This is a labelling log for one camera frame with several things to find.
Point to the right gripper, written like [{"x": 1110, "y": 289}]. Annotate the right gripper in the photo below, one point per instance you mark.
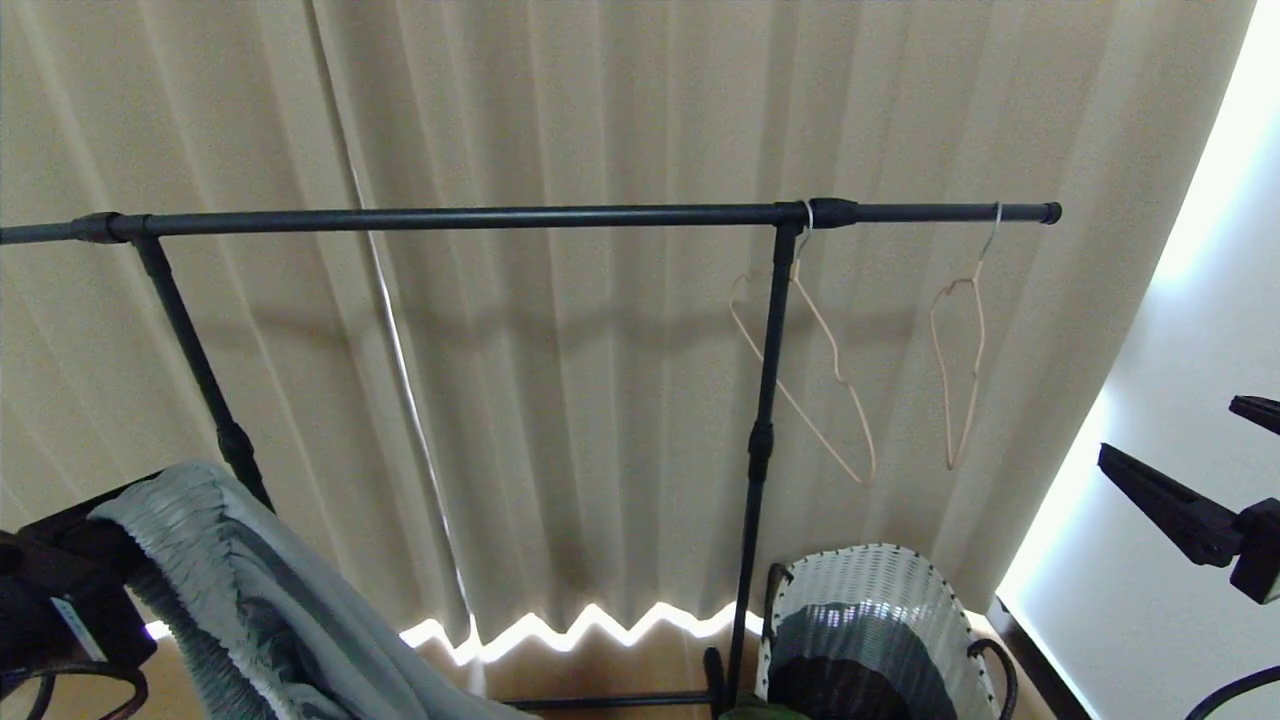
[{"x": 1262, "y": 550}]

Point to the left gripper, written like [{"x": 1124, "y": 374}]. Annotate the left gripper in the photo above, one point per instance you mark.
[{"x": 40, "y": 600}]

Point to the pale grey shorts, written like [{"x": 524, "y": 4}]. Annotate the pale grey shorts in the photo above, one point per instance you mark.
[{"x": 280, "y": 600}]

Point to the pink clothes hanger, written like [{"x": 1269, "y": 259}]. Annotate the pink clothes hanger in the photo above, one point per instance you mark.
[
  {"x": 800, "y": 404},
  {"x": 939, "y": 385}
]

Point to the white laundry basket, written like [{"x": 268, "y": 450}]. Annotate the white laundry basket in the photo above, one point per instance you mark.
[{"x": 870, "y": 580}]

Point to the black clothes rack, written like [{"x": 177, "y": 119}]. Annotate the black clothes rack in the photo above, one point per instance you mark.
[{"x": 450, "y": 217}]

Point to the green garment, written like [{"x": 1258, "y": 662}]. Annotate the green garment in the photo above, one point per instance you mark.
[{"x": 755, "y": 714}]

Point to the beige curtain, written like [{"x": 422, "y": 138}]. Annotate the beige curtain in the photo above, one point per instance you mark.
[{"x": 600, "y": 400}]

